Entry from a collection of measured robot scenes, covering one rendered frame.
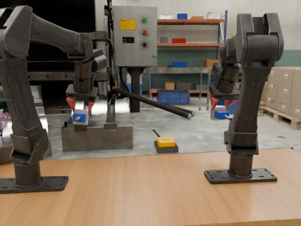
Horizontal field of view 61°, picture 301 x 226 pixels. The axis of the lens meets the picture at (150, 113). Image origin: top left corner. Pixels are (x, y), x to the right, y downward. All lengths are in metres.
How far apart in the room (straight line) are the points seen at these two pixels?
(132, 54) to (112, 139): 0.94
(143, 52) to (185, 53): 5.93
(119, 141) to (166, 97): 3.82
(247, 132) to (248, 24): 0.28
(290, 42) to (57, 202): 8.29
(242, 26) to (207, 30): 7.18
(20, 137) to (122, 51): 1.19
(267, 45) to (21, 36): 0.56
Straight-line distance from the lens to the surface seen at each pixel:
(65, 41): 0.80
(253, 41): 0.64
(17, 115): 0.71
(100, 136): 0.97
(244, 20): 0.68
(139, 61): 1.80
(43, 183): 0.78
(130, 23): 1.81
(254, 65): 0.67
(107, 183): 0.75
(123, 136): 0.97
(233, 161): 0.78
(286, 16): 8.61
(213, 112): 1.03
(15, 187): 0.79
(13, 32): 0.67
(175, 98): 4.79
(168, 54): 7.66
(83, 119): 0.92
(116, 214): 0.63
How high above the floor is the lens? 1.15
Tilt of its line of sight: 13 degrees down
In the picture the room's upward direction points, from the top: straight up
